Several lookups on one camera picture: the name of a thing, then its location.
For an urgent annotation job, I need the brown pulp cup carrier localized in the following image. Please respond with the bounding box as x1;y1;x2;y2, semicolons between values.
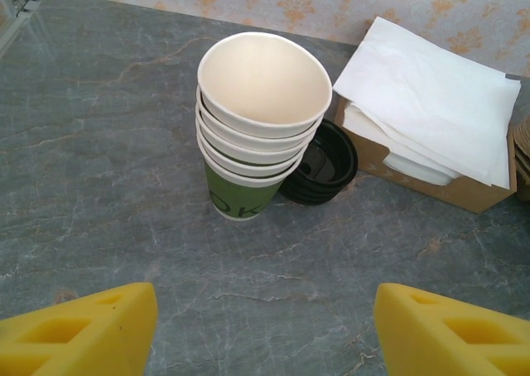
513;150;530;205
512;117;530;156

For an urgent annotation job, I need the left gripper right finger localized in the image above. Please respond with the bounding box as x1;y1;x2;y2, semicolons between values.
373;282;530;376

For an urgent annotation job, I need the aluminium table side rail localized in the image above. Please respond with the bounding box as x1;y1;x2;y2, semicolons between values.
0;0;42;58

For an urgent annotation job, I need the brown cardboard napkin box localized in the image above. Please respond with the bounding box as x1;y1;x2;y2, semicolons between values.
333;96;518;215

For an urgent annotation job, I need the black plastic cup lid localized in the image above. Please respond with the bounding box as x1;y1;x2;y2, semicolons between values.
277;160;357;195
279;172;353;201
285;118;358;189
283;181;347;206

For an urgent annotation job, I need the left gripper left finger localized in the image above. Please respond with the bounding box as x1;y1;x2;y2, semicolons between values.
0;282;159;376

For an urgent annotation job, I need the white paper napkin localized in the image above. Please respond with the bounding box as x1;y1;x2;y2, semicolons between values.
332;16;522;189
343;102;459;186

